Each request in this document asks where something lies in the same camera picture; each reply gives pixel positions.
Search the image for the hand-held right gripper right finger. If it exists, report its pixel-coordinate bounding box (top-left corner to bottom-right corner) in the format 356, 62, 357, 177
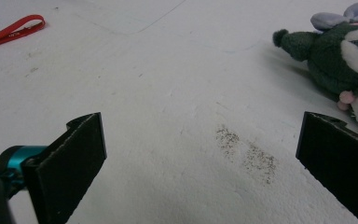
296, 111, 358, 224

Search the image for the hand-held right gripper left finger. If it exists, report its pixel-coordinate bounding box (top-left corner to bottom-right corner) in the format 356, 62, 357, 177
22, 112, 108, 224

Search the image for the green and white plush toy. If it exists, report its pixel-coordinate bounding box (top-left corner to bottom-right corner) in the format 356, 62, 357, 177
272, 2, 358, 143

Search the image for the red strap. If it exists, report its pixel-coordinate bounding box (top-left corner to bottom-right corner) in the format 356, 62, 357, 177
0, 14, 47, 52

